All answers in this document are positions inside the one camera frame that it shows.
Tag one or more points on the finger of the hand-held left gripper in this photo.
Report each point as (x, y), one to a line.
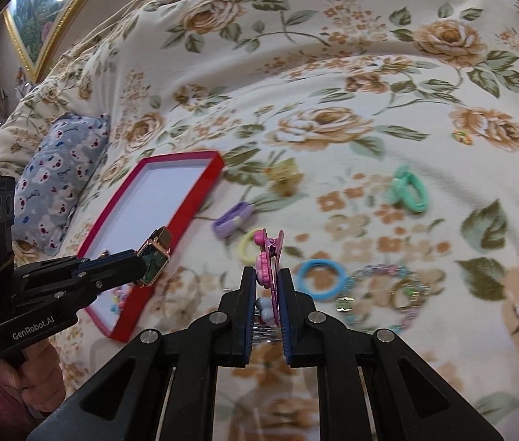
(121, 273)
(91, 262)

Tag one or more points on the gold framed painting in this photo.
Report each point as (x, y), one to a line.
(43, 4)

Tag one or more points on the green dial square wristwatch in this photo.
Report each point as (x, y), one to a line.
(156, 252)

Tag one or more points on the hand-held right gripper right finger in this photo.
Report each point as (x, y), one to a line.
(288, 321)

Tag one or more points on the purple hair clip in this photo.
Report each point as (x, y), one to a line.
(231, 218)

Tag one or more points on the gold claw clip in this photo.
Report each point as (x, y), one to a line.
(282, 174)

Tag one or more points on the grey bear print pillow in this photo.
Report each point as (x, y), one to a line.
(62, 170)

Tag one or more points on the floral blanket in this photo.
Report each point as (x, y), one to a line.
(332, 78)

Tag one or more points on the small colourful beaded trinket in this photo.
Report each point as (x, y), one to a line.
(119, 297)

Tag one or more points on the red jewelry tray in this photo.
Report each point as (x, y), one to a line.
(158, 193)

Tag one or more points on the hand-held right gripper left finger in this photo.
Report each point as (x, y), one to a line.
(246, 321)

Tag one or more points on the person's left hand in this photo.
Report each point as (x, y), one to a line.
(34, 374)

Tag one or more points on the pink hair clip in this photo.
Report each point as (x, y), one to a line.
(269, 248)

